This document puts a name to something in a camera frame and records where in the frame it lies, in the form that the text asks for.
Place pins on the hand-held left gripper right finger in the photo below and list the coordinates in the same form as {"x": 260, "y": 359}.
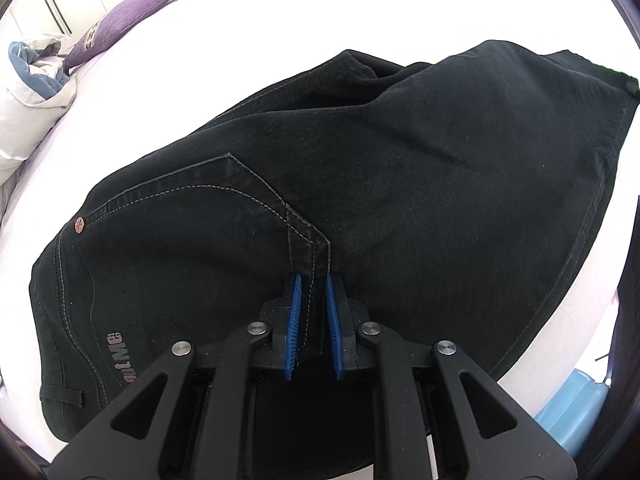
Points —
{"x": 334, "y": 330}

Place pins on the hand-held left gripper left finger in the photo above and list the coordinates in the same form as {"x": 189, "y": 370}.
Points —
{"x": 294, "y": 325}

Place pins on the black pants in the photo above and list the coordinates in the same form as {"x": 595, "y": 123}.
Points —
{"x": 400, "y": 185}

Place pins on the light blue plastic stool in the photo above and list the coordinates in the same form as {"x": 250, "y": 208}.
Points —
{"x": 575, "y": 410}

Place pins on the bed with white sheet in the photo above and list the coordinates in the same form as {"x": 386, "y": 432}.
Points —
{"x": 150, "y": 110}

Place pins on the purple pillow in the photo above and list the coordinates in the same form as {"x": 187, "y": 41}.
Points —
{"x": 120, "y": 25}

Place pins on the rolled white duvet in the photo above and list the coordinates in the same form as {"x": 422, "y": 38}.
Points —
{"x": 30, "y": 85}

